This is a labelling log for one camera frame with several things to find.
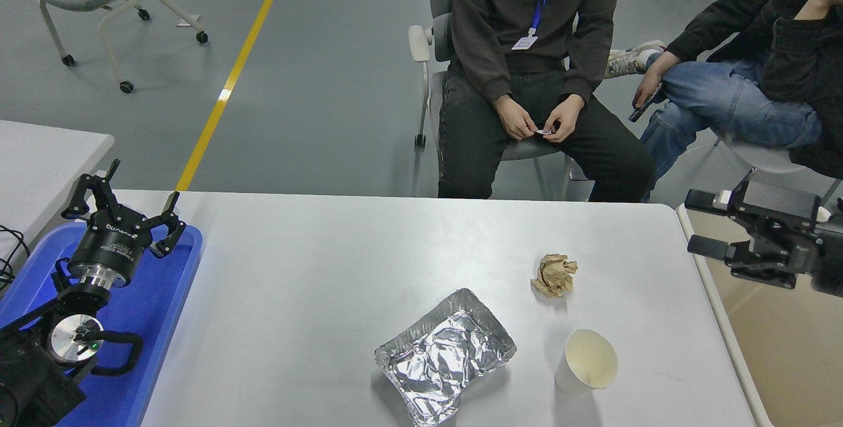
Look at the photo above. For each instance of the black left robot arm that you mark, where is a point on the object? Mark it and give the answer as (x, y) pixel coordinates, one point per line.
(33, 374)

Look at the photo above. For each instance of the white paper cup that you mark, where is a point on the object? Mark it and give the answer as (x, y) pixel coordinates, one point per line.
(589, 361)

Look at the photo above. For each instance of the white side table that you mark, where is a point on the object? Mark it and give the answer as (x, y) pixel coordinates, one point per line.
(39, 163)

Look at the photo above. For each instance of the seated person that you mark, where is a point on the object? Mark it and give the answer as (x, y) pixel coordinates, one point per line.
(487, 5)
(724, 91)

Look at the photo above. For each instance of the person's left hand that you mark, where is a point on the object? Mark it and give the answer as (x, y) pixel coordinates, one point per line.
(826, 0)
(565, 117)

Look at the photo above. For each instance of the person's right hand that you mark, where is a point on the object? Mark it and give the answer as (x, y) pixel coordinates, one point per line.
(652, 81)
(515, 117)

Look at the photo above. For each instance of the foil tray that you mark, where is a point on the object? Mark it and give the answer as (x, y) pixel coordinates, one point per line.
(441, 354)

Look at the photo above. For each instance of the large pale bin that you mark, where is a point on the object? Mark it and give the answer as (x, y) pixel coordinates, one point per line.
(777, 361)

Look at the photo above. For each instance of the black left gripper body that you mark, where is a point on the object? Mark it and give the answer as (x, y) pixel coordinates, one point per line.
(112, 246)

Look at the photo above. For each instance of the grey chair with white armrest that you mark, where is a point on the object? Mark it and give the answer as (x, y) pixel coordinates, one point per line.
(418, 41)

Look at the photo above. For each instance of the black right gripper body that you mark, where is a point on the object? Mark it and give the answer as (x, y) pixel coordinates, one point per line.
(831, 262)

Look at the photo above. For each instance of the black phone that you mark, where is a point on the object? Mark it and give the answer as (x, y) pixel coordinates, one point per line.
(642, 107)

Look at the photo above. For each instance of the crumpled tan paper ball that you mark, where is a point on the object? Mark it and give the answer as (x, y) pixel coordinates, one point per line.
(553, 275)

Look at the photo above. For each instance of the blue plastic tray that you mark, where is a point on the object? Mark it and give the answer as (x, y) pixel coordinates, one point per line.
(151, 295)

